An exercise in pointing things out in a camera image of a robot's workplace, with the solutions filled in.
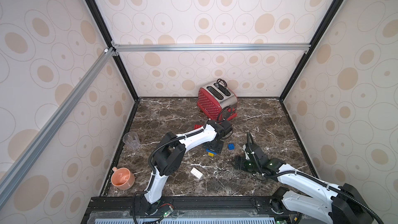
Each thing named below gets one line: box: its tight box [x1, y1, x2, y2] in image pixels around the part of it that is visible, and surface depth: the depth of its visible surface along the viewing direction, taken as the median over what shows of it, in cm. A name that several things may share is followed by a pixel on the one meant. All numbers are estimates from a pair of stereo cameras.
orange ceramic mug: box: [110, 166, 136, 190], surface depth 78 cm
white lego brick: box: [189, 166, 204, 179], surface depth 85 cm
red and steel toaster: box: [196, 80, 238, 122], surface depth 101 cm
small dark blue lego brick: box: [228, 143, 235, 151], surface depth 94 cm
